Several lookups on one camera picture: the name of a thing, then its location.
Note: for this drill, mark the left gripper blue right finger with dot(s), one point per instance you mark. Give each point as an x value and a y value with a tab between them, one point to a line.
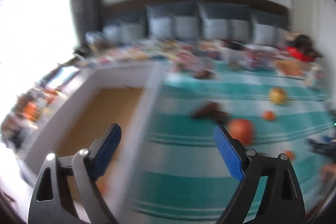
268	189

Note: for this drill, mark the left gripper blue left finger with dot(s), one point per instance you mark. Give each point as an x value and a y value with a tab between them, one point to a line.
52	202

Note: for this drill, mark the small orange tangerine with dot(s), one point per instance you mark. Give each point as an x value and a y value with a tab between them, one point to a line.
290	154
269	115

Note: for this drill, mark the yellow apple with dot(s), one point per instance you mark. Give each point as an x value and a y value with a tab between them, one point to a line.
277	95

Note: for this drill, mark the red apple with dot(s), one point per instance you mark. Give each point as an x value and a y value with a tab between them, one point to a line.
242	130

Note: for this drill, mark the large brown sweet potato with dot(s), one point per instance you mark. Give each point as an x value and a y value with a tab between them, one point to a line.
212	111

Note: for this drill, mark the orange paper booklet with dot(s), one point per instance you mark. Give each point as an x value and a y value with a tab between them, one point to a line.
289	69

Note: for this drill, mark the white cardboard box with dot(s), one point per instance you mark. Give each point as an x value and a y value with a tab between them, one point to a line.
95	99

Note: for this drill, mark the teal plaid cloth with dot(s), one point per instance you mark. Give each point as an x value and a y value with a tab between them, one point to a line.
188	169

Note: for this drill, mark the grey sofa cushion right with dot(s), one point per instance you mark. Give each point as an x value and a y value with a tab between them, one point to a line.
268	29

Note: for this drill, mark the grey sofa cushion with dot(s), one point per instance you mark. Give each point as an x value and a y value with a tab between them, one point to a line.
174	20
225	21
268	29

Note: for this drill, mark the grey sofa cushion middle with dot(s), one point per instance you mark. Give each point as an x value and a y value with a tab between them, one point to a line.
225	21

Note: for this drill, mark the grey sofa cushion left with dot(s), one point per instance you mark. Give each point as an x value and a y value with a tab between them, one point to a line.
174	20

